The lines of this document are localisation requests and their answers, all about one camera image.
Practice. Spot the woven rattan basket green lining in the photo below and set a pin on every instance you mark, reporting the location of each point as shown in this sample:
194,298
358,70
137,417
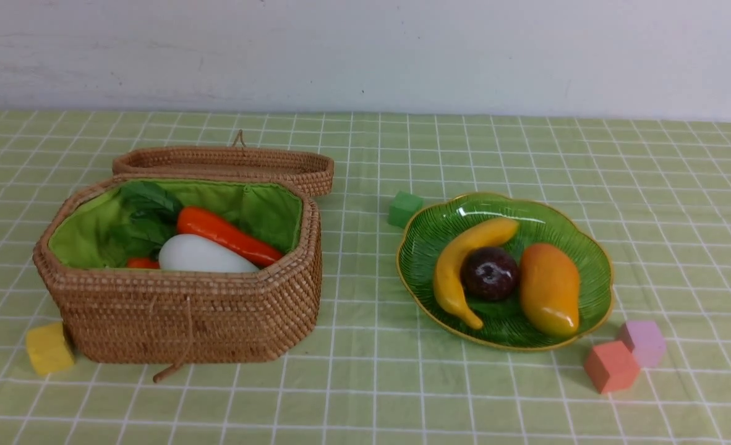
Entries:
115,314

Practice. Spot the orange toy carrot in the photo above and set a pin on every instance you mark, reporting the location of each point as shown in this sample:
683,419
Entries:
157,215

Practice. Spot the orange toy pumpkin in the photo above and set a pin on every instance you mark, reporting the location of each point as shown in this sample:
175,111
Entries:
142,263

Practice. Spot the green checkered tablecloth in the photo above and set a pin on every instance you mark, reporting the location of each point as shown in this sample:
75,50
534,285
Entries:
655,194

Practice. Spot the green glass leaf plate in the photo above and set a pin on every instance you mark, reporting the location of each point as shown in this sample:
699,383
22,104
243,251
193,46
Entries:
505,325

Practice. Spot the pink foam cube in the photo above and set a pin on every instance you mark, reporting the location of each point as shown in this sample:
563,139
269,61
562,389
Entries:
644,340

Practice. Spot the yellow toy banana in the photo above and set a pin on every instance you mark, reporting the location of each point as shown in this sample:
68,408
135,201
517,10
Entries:
448,289

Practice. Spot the yellow orange toy mango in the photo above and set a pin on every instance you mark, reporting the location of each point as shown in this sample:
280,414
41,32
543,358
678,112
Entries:
549,290

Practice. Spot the yellow foam cube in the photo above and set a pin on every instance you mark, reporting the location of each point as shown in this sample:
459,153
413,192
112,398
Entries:
49,349

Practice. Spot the green foam cube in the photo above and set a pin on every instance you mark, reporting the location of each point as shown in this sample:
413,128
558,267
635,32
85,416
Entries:
403,207

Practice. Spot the woven rattan basket lid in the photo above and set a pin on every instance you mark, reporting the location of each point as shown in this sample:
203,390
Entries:
312,173

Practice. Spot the salmon foam cube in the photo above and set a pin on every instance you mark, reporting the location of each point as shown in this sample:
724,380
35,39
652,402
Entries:
611,367

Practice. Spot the dark purple toy plum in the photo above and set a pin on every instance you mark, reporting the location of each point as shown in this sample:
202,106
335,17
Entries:
490,274

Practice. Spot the white toy radish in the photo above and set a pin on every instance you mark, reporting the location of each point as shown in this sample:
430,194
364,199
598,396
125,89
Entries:
201,255

